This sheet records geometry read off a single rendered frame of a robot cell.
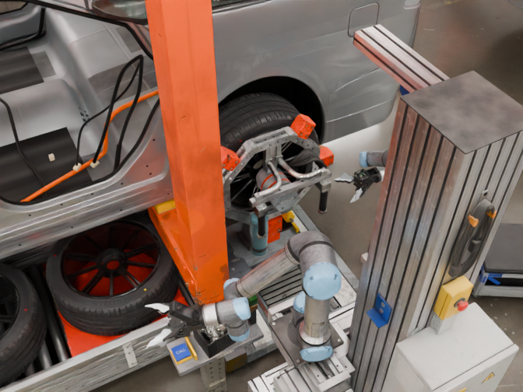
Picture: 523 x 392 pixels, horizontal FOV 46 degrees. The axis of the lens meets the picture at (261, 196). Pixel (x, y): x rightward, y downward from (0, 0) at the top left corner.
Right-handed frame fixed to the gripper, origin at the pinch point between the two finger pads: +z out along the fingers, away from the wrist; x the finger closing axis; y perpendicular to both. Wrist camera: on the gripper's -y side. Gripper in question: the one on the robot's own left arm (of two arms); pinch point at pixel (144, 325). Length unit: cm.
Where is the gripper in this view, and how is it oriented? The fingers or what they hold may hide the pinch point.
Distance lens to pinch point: 211.8
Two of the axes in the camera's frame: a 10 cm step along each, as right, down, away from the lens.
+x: -1.6, -7.6, 6.3
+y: 1.2, 6.2, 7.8
